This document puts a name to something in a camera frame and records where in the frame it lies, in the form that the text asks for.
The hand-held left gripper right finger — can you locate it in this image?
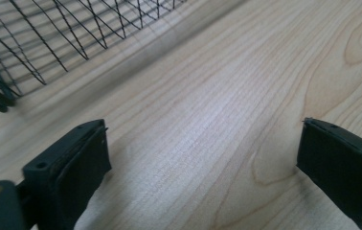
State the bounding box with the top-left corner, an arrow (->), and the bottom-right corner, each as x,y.
296,117 -> 362,230

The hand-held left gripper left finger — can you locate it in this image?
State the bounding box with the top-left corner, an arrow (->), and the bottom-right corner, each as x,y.
21,119 -> 113,230

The black wire basket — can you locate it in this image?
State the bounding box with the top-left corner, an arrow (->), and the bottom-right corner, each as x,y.
0,0 -> 190,113

